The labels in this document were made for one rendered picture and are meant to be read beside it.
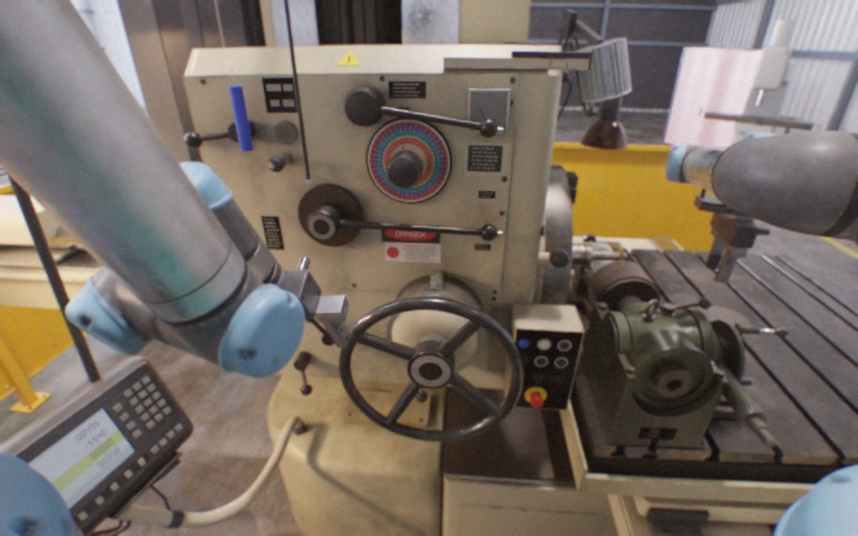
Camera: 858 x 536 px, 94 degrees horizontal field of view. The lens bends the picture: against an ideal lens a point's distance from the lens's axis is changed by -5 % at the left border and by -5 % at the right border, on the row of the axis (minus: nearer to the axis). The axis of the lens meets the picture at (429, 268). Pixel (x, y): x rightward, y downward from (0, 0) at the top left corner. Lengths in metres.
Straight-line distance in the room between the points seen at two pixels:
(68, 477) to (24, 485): 0.74
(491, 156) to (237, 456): 2.12
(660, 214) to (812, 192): 3.26
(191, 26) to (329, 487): 1.69
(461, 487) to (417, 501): 0.19
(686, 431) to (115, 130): 1.22
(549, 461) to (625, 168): 2.50
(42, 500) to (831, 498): 0.42
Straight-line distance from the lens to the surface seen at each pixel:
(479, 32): 1.52
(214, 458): 2.62
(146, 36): 1.90
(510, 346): 0.81
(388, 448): 1.66
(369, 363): 1.19
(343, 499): 1.78
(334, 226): 0.90
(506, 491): 1.64
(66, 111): 0.27
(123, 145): 0.28
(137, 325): 0.44
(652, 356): 1.09
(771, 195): 0.60
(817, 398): 1.68
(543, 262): 1.03
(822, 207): 0.59
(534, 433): 1.72
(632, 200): 3.69
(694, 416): 1.23
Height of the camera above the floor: 1.90
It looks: 28 degrees down
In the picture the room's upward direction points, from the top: straight up
